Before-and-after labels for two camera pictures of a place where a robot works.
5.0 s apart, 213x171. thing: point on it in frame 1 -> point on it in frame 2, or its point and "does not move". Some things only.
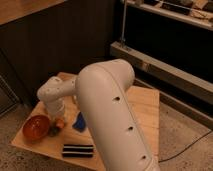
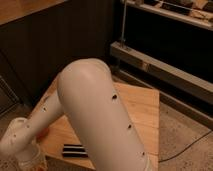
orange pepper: x=54 y=130 -> x=42 y=134
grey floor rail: x=186 y=93 does not move
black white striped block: x=78 y=150 does not move
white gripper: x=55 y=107 -> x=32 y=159
